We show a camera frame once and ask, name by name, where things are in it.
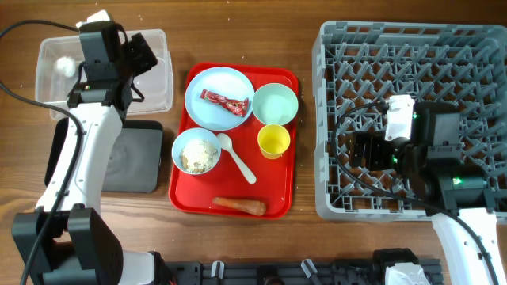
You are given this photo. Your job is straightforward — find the white tissue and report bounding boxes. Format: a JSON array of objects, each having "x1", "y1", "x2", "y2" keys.
[{"x1": 54, "y1": 56, "x2": 77, "y2": 78}]

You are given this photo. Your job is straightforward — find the yellow plastic cup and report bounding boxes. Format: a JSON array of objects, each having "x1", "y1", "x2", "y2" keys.
[{"x1": 257, "y1": 124, "x2": 291, "y2": 160}]

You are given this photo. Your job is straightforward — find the mint green bowl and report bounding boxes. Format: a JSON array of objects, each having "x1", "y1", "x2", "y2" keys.
[{"x1": 252, "y1": 83, "x2": 299, "y2": 125}]

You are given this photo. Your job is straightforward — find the light blue bowl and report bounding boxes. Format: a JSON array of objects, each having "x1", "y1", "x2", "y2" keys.
[{"x1": 171, "y1": 127, "x2": 221, "y2": 175}]

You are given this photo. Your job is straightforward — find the red snack wrapper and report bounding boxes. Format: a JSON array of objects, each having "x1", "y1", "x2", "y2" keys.
[{"x1": 200, "y1": 89, "x2": 250, "y2": 117}]

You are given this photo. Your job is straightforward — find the rice and peanut leftovers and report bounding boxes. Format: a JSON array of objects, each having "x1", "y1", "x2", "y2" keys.
[{"x1": 180, "y1": 139, "x2": 219, "y2": 174}]

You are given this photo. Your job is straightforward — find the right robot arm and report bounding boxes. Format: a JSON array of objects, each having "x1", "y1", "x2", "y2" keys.
[{"x1": 349, "y1": 96, "x2": 506, "y2": 284}]

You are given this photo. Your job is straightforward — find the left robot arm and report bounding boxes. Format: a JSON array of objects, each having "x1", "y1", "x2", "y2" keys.
[{"x1": 12, "y1": 20, "x2": 172, "y2": 284}]

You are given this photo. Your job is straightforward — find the clear plastic bin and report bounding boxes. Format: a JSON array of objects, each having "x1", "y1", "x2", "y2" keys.
[{"x1": 36, "y1": 29, "x2": 173, "y2": 116}]

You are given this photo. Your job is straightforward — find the light blue plate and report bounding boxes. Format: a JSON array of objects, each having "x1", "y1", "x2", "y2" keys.
[{"x1": 185, "y1": 66, "x2": 254, "y2": 131}]

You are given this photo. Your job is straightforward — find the black plastic tray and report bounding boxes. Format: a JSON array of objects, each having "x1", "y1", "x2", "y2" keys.
[{"x1": 44, "y1": 116, "x2": 165, "y2": 194}]

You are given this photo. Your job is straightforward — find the white plastic spoon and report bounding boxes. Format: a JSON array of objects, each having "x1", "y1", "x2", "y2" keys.
[{"x1": 217, "y1": 133, "x2": 257, "y2": 184}]

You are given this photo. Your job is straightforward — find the orange carrot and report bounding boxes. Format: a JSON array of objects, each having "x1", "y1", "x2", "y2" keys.
[{"x1": 212, "y1": 197, "x2": 267, "y2": 216}]

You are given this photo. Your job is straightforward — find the red serving tray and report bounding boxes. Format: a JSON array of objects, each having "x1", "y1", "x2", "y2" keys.
[{"x1": 168, "y1": 63, "x2": 299, "y2": 219}]

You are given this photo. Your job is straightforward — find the left black cable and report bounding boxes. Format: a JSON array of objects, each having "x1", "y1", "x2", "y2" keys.
[{"x1": 0, "y1": 19, "x2": 86, "y2": 285}]

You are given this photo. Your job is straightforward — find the black cable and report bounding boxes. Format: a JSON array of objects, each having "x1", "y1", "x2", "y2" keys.
[
  {"x1": 0, "y1": 19, "x2": 86, "y2": 285},
  {"x1": 331, "y1": 101, "x2": 500, "y2": 285}
]

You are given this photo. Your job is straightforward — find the right black cable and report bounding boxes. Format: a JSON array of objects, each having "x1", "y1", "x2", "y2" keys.
[{"x1": 331, "y1": 101, "x2": 500, "y2": 285}]

